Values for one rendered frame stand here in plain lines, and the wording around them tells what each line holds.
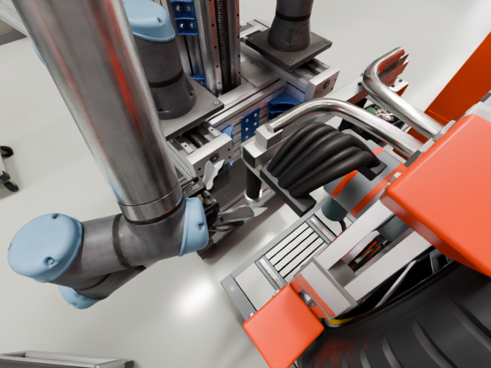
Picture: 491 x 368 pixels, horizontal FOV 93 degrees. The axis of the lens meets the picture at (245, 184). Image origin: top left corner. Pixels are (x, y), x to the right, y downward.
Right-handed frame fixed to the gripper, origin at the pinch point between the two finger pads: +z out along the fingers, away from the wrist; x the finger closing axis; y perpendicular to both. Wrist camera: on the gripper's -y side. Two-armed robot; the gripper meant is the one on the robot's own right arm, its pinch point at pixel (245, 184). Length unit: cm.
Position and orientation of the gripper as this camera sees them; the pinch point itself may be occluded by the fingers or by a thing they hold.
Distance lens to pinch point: 50.7
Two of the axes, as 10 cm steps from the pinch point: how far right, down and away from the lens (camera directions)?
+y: 0.0, -5.2, -8.5
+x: -6.1, -6.7, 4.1
